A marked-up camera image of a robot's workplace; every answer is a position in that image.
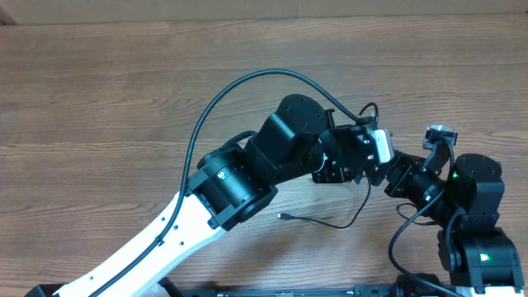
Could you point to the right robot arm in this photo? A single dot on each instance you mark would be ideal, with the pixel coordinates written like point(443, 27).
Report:
point(461, 195)

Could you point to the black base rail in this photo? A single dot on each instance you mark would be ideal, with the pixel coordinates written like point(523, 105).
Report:
point(397, 289)

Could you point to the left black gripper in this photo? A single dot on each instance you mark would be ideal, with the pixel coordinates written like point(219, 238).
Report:
point(333, 176)

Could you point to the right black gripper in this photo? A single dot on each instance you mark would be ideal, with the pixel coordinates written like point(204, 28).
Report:
point(404, 167)

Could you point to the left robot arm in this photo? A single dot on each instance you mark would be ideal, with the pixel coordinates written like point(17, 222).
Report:
point(231, 184)

